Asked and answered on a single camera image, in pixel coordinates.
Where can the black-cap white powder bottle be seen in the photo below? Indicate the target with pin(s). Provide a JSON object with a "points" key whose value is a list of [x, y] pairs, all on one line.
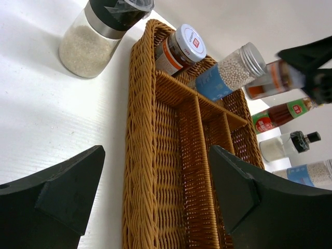
{"points": [[286, 145]]}

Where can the blue-label white pepper jar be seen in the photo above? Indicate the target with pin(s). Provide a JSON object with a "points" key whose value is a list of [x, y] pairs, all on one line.
{"points": [[232, 73]]}

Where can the white-lid brown spice jar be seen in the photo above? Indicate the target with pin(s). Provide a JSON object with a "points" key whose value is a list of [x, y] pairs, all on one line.
{"points": [[180, 51]]}

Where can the black-top salt grinder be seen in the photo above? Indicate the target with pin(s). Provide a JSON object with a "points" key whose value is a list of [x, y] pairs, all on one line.
{"points": [[90, 42]]}

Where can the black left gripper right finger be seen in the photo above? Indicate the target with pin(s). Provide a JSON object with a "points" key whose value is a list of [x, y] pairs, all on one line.
{"points": [[262, 210]]}

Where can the green-label red sauce bottle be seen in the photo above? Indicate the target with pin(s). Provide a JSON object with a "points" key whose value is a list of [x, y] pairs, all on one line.
{"points": [[281, 114]]}

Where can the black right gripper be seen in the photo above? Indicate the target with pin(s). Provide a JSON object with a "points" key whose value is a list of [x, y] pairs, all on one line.
{"points": [[308, 58]]}

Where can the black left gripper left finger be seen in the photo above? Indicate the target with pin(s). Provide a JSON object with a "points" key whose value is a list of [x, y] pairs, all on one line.
{"points": [[51, 208]]}

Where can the wicker divided basket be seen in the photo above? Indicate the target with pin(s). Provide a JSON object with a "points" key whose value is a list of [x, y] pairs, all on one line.
{"points": [[168, 198]]}

